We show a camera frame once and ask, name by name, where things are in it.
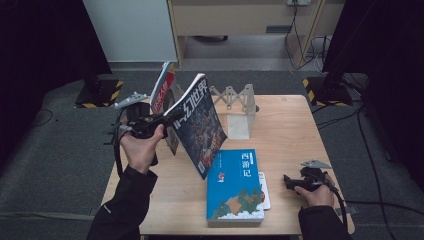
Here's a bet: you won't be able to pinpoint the white cable on floor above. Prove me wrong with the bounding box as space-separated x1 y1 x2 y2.
310 35 330 74

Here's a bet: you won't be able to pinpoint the left hand-held gripper black cable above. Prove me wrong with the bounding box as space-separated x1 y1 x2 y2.
103 108 129 179

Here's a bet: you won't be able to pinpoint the black stand base hazard stripes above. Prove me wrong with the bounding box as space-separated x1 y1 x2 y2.
302 76 354 108
74 78 125 109

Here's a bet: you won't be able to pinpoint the portrait cover magazine red banner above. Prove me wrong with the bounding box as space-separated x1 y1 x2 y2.
149 61 181 157

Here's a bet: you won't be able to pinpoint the black floor cable near stand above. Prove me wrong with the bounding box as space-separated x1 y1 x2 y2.
313 101 365 130

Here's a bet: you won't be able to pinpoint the white cabinet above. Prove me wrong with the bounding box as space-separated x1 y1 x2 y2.
82 0 179 64

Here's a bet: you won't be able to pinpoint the thick blue book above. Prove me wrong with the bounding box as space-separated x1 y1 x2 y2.
205 148 266 224

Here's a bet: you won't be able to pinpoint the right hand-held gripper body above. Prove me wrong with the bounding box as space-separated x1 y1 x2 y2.
297 159 334 193

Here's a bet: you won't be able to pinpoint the black cable from power strip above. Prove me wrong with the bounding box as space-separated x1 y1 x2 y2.
284 3 322 71

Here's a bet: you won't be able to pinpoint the person's left hand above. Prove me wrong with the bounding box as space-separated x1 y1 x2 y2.
118 123 166 175

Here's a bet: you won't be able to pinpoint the white caterpillar picture book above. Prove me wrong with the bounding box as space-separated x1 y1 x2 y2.
258 171 272 211

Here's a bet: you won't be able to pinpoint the long black floor cable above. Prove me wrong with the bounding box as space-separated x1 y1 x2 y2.
344 108 424 240

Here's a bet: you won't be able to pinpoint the dark illustrated cover magazine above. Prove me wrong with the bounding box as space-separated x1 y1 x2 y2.
164 73 229 181

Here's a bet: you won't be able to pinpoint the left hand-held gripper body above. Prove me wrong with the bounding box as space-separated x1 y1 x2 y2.
114 92 168 140

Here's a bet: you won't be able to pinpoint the person's right hand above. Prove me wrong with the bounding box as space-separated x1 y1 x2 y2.
294 173 336 209

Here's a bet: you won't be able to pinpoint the grey metal expandable book rack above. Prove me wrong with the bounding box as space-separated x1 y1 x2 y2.
173 83 258 141

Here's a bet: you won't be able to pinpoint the thin black floor cable loop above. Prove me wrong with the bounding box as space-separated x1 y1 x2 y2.
32 108 55 128

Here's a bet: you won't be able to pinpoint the hand-held gripper black cable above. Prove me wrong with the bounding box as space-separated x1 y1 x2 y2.
103 108 129 179
312 171 350 232

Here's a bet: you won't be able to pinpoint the light wooden cabinet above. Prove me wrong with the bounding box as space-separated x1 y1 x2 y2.
166 0 346 68

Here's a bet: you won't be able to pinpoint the right hand-held gripper black cable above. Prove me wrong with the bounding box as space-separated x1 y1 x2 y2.
312 171 350 232

